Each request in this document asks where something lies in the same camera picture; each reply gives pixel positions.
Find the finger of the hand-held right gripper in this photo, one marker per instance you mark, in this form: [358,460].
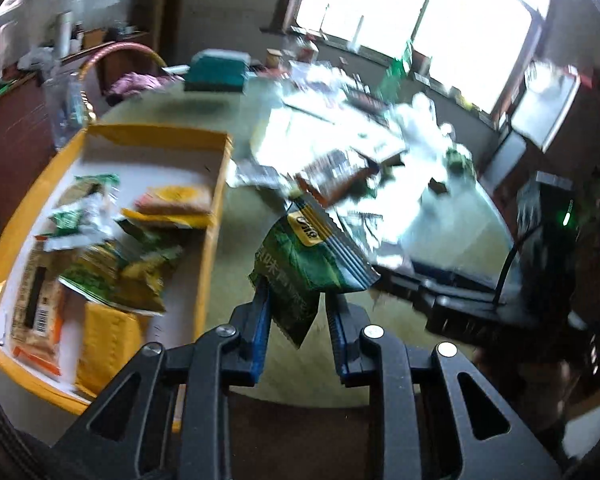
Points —
[455,272]
[405,290]

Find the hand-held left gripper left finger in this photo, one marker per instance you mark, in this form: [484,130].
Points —
[259,332]

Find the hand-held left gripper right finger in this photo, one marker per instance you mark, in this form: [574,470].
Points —
[338,332]

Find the green packet with yellow logo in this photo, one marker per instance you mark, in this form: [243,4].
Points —
[305,265]

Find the brown barcode snack packet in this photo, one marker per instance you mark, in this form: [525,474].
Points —
[332,175]

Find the yellow green crinkled packet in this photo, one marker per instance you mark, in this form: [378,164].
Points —
[125,275]

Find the yellow round label cracker packet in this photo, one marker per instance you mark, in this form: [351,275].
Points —
[172,202]

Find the silver packet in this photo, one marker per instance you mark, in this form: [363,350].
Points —
[257,174]

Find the white green label packet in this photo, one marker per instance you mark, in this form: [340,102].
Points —
[80,220]

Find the yellow cardboard box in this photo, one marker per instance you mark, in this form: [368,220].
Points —
[145,145]

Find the orange cracker packet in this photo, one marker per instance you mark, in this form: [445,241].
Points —
[37,305]

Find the small brown box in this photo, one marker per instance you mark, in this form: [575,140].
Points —
[437,186]

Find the green vegetable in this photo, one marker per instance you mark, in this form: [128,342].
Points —
[459,157]

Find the white plastic bag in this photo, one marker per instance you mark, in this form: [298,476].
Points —
[425,120]

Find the white refrigerator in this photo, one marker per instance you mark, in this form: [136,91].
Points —
[545,105]

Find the pile of snack packets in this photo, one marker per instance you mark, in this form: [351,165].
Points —
[280,130]

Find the green plastic bottle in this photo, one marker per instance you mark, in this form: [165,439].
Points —
[397,72]

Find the bright window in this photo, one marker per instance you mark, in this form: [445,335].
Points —
[430,15]

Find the teal tissue box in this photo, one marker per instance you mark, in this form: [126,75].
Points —
[215,71]

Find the pink cloth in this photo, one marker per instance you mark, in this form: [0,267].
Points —
[132,84]

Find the clear plastic jar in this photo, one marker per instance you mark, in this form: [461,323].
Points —
[65,110]

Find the wooden cabinet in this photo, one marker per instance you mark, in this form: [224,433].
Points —
[15,130]

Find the crumpled clear plastic bag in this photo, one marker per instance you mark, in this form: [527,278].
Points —
[37,57]

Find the white thermos bottle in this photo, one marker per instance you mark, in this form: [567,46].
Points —
[63,35]

